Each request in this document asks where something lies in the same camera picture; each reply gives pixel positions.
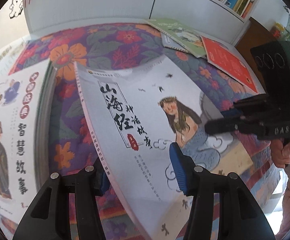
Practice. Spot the white mermaid cover book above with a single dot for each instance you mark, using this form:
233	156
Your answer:
133	116

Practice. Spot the white bookshelf cabinet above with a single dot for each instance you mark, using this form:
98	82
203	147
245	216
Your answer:
207	16

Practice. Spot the green illustrated book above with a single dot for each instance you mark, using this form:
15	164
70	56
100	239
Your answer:
181	34

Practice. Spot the floral patterned mat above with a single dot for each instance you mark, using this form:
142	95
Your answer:
120	46

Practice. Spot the red orange book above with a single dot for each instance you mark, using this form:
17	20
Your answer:
224	60

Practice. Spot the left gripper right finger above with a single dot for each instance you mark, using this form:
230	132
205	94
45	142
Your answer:
240	216

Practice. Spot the brown wooden cabinet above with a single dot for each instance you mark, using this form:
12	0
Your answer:
255	35

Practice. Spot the white wisdom stories book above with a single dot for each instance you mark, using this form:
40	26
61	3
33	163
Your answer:
25	105

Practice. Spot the grey spiral book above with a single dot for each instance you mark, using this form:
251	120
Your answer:
169	43

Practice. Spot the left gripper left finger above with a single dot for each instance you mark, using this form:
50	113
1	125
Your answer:
47	217

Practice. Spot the person's right hand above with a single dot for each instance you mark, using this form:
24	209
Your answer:
280	153

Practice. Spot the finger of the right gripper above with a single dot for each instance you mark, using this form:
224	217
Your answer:
232	124
233	112

